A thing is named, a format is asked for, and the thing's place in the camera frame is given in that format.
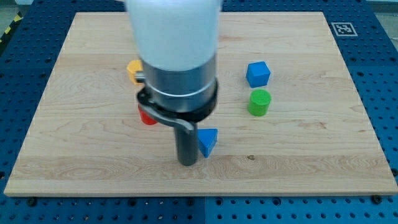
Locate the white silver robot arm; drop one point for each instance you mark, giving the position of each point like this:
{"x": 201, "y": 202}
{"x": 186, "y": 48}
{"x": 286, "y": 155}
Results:
{"x": 177, "y": 43}

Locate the black clamp with metal lever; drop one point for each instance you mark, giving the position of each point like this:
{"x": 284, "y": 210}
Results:
{"x": 171, "y": 118}

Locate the blue triangular prism block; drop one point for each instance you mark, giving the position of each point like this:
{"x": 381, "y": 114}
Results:
{"x": 207, "y": 140}

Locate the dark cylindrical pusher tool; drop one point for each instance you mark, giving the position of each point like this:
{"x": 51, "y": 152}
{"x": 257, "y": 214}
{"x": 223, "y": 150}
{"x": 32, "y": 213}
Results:
{"x": 186, "y": 139}

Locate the red block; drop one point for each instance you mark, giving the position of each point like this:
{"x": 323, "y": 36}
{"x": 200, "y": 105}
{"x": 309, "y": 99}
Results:
{"x": 145, "y": 118}

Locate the green cylinder block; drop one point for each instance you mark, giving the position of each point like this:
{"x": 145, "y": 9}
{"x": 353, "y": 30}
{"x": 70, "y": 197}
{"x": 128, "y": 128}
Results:
{"x": 259, "y": 102}

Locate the blue cube block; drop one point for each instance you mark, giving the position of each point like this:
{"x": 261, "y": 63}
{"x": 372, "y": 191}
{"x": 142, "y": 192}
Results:
{"x": 258, "y": 74}

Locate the yellow block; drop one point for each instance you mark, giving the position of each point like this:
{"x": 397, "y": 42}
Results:
{"x": 132, "y": 68}

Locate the wooden board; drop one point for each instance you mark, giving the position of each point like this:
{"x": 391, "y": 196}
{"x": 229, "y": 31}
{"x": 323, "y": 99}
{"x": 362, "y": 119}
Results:
{"x": 86, "y": 138}

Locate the white fiducial marker tag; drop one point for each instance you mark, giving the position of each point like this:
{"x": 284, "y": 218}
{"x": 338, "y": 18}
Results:
{"x": 344, "y": 29}

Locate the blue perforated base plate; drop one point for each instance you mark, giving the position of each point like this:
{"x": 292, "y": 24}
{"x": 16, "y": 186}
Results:
{"x": 30, "y": 55}

